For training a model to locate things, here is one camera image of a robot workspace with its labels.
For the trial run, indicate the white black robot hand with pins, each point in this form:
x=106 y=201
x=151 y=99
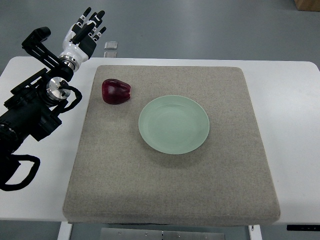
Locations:
x=81 y=40

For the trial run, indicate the dark red apple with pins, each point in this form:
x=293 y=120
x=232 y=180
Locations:
x=115 y=92

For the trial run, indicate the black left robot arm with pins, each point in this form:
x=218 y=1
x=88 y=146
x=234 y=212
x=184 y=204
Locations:
x=35 y=105

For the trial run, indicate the lower floor metal plate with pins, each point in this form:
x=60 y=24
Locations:
x=110 y=54

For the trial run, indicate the light green plate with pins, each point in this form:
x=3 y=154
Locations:
x=174 y=124

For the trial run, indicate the beige fabric cushion mat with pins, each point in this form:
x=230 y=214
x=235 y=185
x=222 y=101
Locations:
x=118 y=179

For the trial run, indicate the cardboard box corner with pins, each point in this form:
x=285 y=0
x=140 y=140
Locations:
x=308 y=5

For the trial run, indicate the black table control panel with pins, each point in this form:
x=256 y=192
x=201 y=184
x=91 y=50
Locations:
x=303 y=228

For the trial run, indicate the white table leg frame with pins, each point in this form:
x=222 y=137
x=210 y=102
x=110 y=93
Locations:
x=65 y=231

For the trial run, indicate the grey metal table base plate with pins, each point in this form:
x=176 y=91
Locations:
x=144 y=234

